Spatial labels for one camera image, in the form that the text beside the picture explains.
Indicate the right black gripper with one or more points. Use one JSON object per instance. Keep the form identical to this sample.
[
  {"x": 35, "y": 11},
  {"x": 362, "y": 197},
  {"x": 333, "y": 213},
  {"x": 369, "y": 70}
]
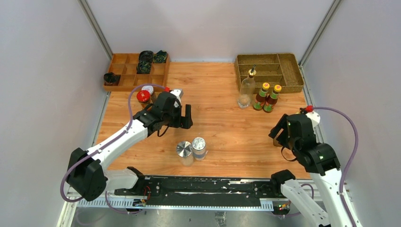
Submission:
[{"x": 282, "y": 123}]

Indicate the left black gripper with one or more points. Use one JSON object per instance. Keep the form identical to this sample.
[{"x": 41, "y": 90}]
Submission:
[{"x": 184, "y": 122}]

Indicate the clear oil bottle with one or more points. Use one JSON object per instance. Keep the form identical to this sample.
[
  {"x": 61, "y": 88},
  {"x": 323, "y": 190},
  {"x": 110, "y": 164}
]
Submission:
[{"x": 247, "y": 89}]

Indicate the woven wicker divided tray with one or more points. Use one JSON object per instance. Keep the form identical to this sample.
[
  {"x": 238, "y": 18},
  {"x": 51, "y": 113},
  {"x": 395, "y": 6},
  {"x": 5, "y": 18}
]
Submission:
[{"x": 275, "y": 68}]

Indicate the brownish glass oil bottle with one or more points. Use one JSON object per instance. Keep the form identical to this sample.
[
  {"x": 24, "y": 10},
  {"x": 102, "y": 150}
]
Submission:
[{"x": 276, "y": 143}]

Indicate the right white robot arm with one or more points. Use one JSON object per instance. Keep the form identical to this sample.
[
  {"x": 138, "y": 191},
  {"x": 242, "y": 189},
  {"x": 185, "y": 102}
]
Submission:
[{"x": 322, "y": 163}]

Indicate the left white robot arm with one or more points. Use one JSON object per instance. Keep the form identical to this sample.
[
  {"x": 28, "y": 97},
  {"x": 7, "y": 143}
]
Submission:
[{"x": 88, "y": 172}]

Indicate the right silver-lid spice jar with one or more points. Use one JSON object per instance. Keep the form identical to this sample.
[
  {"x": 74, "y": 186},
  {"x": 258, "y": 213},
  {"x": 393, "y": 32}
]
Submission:
[{"x": 199, "y": 148}]

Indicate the silver-lid spice jar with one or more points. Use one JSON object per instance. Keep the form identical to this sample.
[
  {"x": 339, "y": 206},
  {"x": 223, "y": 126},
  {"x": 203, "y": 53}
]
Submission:
[
  {"x": 199, "y": 148},
  {"x": 184, "y": 151}
]

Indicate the left silver-lid spice jar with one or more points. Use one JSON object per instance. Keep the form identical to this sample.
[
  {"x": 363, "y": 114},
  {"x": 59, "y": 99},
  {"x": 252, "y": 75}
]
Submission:
[{"x": 184, "y": 151}]

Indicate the right yellow-cap sauce bottle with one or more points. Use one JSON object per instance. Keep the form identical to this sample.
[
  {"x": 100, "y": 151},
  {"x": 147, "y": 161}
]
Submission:
[{"x": 272, "y": 99}]

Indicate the yellow-cap sauce bottle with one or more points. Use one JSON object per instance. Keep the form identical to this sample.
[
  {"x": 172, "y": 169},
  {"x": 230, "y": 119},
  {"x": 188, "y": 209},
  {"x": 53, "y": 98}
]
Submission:
[
  {"x": 272, "y": 99},
  {"x": 261, "y": 96}
]

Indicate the left yellow-cap sauce bottle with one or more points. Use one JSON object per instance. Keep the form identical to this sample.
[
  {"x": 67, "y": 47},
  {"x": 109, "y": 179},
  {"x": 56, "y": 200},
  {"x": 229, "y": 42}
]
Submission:
[{"x": 261, "y": 96}]

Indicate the white-lid sauce jar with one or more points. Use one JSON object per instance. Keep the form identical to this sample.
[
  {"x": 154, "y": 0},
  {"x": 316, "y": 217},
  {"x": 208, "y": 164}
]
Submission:
[{"x": 151, "y": 90}]

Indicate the red-lid sauce jar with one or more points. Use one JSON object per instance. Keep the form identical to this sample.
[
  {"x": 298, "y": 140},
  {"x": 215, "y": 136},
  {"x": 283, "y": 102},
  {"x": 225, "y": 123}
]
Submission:
[{"x": 144, "y": 98}]

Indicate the dark coiled item middle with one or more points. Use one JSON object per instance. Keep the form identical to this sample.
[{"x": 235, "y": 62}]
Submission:
[{"x": 143, "y": 67}]

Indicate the green coiled item top-right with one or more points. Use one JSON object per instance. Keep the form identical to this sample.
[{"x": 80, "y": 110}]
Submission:
[{"x": 160, "y": 57}]

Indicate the black coiled item top-middle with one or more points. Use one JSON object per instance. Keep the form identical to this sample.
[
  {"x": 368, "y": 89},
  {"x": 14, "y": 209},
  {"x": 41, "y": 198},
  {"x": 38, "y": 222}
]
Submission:
[{"x": 146, "y": 56}]

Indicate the wooden compartment tray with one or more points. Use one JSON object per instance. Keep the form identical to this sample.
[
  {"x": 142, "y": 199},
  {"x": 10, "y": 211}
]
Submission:
[{"x": 124, "y": 65}]

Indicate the black coiled item outside tray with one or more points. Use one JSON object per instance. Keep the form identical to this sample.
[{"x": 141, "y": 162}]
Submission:
[{"x": 111, "y": 79}]

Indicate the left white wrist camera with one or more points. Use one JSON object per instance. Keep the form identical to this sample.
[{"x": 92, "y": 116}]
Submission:
[{"x": 178, "y": 93}]

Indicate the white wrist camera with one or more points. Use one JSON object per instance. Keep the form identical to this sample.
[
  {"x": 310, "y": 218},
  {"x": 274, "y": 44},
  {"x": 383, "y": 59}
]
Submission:
[
  {"x": 314, "y": 117},
  {"x": 178, "y": 93}
]

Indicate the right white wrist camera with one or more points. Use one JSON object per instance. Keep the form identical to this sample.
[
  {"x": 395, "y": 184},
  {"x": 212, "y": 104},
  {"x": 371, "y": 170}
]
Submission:
[{"x": 314, "y": 117}]

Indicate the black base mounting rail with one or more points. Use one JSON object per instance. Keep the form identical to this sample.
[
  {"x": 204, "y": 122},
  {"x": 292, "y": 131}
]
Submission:
[{"x": 208, "y": 192}]

